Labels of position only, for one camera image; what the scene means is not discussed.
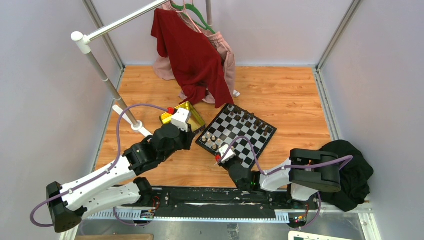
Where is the black white chess board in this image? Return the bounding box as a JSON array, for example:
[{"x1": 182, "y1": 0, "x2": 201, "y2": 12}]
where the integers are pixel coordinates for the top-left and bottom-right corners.
[{"x1": 195, "y1": 103, "x2": 278, "y2": 170}]

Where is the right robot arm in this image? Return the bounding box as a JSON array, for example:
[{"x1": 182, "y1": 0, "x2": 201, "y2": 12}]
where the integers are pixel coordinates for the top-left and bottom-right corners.
[{"x1": 215, "y1": 148, "x2": 342, "y2": 209}]

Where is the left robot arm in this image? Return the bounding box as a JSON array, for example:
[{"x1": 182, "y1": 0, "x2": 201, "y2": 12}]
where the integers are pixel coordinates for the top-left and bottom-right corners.
[{"x1": 46, "y1": 123, "x2": 196, "y2": 233}]

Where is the gold metal tin box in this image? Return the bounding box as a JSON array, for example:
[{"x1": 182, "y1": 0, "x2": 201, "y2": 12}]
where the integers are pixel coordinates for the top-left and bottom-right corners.
[{"x1": 159, "y1": 101, "x2": 206, "y2": 134}]

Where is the pink garment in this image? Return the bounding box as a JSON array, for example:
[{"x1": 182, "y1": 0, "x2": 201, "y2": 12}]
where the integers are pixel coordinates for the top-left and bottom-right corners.
[{"x1": 152, "y1": 1, "x2": 237, "y2": 105}]

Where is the dark red shirt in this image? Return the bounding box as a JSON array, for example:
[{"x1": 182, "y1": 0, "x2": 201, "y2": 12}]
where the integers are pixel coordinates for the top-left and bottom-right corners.
[{"x1": 150, "y1": 7, "x2": 235, "y2": 110}]

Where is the black cloth pile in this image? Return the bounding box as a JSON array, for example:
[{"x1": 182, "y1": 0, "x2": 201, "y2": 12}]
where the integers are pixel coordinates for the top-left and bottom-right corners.
[{"x1": 320, "y1": 140, "x2": 374, "y2": 212}]

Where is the white metal clothes rack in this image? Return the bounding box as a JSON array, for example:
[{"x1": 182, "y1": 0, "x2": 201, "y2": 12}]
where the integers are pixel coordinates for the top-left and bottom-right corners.
[{"x1": 70, "y1": 0, "x2": 213, "y2": 137}]

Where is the green clothes hanger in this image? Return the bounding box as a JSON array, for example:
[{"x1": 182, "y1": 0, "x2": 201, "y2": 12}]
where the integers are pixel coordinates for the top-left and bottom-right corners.
[{"x1": 171, "y1": 1, "x2": 216, "y2": 34}]

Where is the white camera left wrist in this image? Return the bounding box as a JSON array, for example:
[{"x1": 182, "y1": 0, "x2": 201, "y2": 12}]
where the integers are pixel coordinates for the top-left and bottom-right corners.
[{"x1": 170, "y1": 108, "x2": 192, "y2": 132}]

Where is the white camera wrist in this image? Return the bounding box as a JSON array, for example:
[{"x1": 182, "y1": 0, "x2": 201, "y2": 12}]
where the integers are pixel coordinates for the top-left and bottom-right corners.
[
  {"x1": 170, "y1": 108, "x2": 192, "y2": 132},
  {"x1": 215, "y1": 144, "x2": 236, "y2": 164}
]

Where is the white camera right wrist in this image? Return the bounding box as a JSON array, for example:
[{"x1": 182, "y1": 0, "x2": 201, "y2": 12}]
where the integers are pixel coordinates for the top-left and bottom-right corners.
[{"x1": 215, "y1": 144, "x2": 236, "y2": 164}]

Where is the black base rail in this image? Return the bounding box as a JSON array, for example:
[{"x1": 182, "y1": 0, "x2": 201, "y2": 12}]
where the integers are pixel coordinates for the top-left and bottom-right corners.
[{"x1": 89, "y1": 186, "x2": 320, "y2": 223}]

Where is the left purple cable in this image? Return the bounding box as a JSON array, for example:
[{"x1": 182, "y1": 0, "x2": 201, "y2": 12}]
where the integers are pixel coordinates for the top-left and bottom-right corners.
[{"x1": 29, "y1": 103, "x2": 173, "y2": 229}]

